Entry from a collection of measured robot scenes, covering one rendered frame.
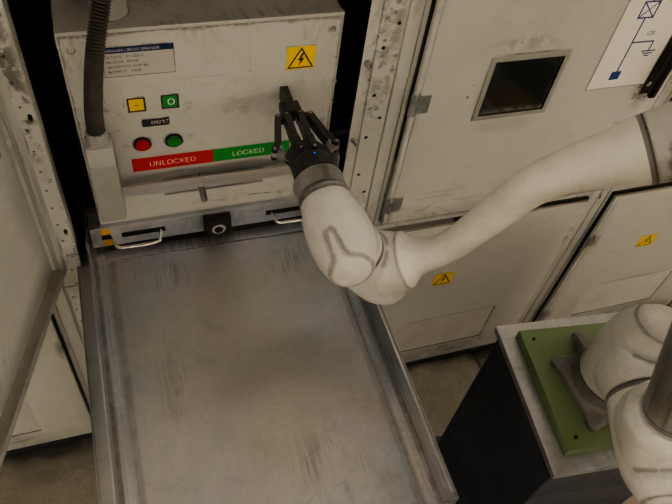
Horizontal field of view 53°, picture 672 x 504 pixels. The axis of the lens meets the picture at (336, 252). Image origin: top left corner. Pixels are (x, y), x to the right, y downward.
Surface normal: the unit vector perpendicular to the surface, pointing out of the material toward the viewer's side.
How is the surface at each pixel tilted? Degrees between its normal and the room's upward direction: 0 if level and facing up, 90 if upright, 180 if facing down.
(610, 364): 82
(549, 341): 2
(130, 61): 90
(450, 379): 0
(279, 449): 0
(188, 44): 90
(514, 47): 90
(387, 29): 90
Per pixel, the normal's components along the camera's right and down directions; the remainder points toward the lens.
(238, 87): 0.29, 0.77
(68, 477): 0.11, -0.62
